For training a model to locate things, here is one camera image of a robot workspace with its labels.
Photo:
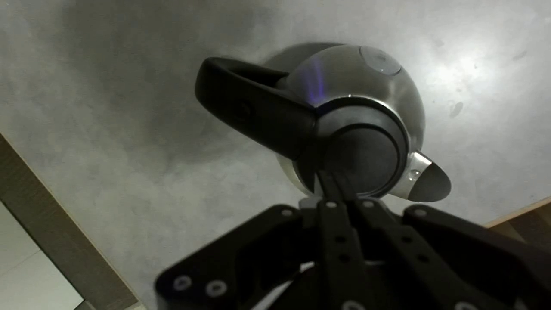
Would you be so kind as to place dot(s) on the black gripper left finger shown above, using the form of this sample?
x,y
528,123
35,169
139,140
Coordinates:
x,y
287,252

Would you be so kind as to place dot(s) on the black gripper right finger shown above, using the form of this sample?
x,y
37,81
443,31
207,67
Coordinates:
x,y
448,259

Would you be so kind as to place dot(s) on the stainless steel electric kettle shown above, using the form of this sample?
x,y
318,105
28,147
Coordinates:
x,y
345,114

